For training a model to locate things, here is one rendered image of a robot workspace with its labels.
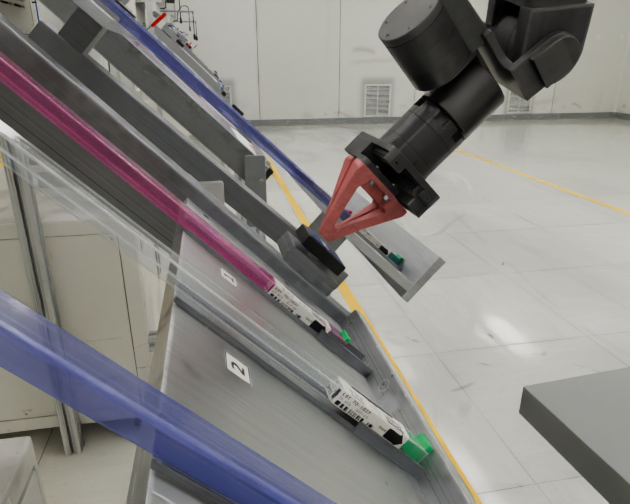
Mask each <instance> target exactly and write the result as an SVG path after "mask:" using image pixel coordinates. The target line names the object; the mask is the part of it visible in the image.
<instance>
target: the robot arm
mask: <svg viewBox="0 0 630 504"><path fill-rule="evenodd" d="M594 6H595V3H593V2H589V1H587V0H489V1H488V8H487V15H486V21H485V22H484V21H482V19H481V18H480V16H479V15H478V13H477V12H476V10H475V9H474V7H473V6H472V4H471V3H470V2H469V0H404V1H403V2H401V3H400V4H399V5H398V6H397V7H396V8H395V9H393V10H392V12H391V13H390V14H389V15H388V16H387V17H386V18H385V20H384V21H383V23H382V25H381V26H380V29H379V32H378V36H379V39H380V40H381V41H382V43H383V44H384V46H385V47H386V49H387V50H388V51H389V53H390V54H391V56H392V57H393V58H394V60H395V61H396V63H397V64H398V66H399V67H400V68H401V70H402V71H403V73H404V74H405V75H406V77H407V78H408V80H409V81H410V83H411V84H412V85H413V87H414V88H415V89H416V90H418V91H423V92H424V91H427V92H426V93H425V94H424V95H423V96H422V97H420V98H419V99H418V100H417V101H416V102H415V103H414V104H413V105H412V106H411V107H410V109H409V110H408V111H407V112H406V113H405V114H404V115H403V116H402V117H401V118H400V119H399V120H398V121H397V122H396V123H395V124H394V125H393V126H392V127H391V128H390V129H389V130H388V131H387V132H386V133H385V134H383V135H382V137H381V138H380V139H378V138H376V137H374V136H372V135H370V134H368V133H366V132H363V131H362V132H361V133H360V134H359V135H357V136H356V137H355V138H354V139H353V140H352V141H351V142H350V143H349V144H348V145H347V146H346V147H345V148H344V150H345V151H346V152H347V153H348V154H349V155H348V156H347V157H346V158H345V160H344V163H343V166H342V168H341V171H340V174H339V177H338V180H337V183H336V186H335V189H334V192H333V195H332V198H331V200H330V203H329V205H328V208H327V210H326V213H325V215H324V218H323V220H322V223H321V225H320V228H319V230H318V231H319V233H320V235H321V236H323V237H324V238H325V239H326V240H327V241H328V242H331V241H334V240H336V239H339V238H341V237H344V236H346V235H349V234H351V233H354V232H357V231H359V230H362V229H365V228H368V227H372V226H375V225H378V224H381V223H384V222H388V221H391V220H394V219H397V218H401V217H403V216H404V215H405V214H406V213H407V211H406V209H407V210H408V211H409V212H411V213H412V214H413V215H415V216H416V217H418V218H420V217H421V216H422V215H423V214H424V213H425V212H426V211H427V210H428V209H429V208H430V207H431V206H432V205H434V204H435V203H436V202H437V201H438V200H439V199H440V196H439V195H438V194H437V193H436V192H435V191H434V189H433V188H432V187H431V186H430V185H429V184H428V182H427V181H426V180H425V179H426V178H427V177H428V176H429V175H430V174H431V173H432V172H433V171H434V170H435V169H436V168H437V167H438V166H439V165H440V164H441V163H442V162H443V161H444V160H445V159H446V158H447V157H448V156H449V155H450V154H451V153H452V152H454V151H455V150H456V149H457V148H458V147H459V146H460V145H461V144H462V143H463V141H465V140H466V139H467V138H468V137H469V136H470V135H471V134H472V133H473V132H474V131H475V130H476V129H477V128H478V127H479V126H480V125H481V124H482V123H483V122H484V121H485V120H486V119H487V118H488V117H489V116H490V115H491V114H492V113H493V112H494V111H495V110H496V109H498V108H499V107H500V106H501V105H502V104H503V103H504V99H505V96H504V94H503V92H502V89H501V88H500V86H499V84H500V85H502V86H504V87H505V88H507V89H508V90H510V91H512V92H513V93H515V94H516V95H518V96H519V97H521V98H523V99H525V100H526V101H528V100H529V99H531V98H532V97H533V96H534V95H535V94H537V93H538V92H539V91H540V90H542V89H543V88H544V87H546V88H549V87H550V86H551V85H552V84H554V83H556V82H558V81H560V80H562V79H563V78H564V77H565V76H567V75H568V74H569V73H570V72H571V70H572V69H573V68H574V67H575V65H576V64H577V62H578V60H579V59H580V56H581V54H582V51H583V48H584V44H585V40H586V36H587V32H588V29H589V25H590V21H591V17H592V13H593V9H594ZM498 83H499V84H498ZM376 166H377V167H378V168H377V167H376ZM392 184H394V186H393V185H392ZM360 186H361V187H362V188H363V189H364V190H365V191H366V193H367V194H368V195H369V196H370V197H371V198H372V199H373V200H372V203H371V204H369V205H368V206H366V207H365V208H363V209H362V210H360V211H359V212H357V213H356V214H354V215H353V216H351V217H349V218H347V219H346V220H344V221H342V222H340V223H338V224H337V225H335V224H336V223H337V221H338V219H339V217H340V215H341V214H342V212H343V210H344V209H345V207H346V205H347V204H348V202H349V201H350V199H351V198H352V196H353V195H354V193H355V192H356V190H357V188H358V187H360Z"/></svg>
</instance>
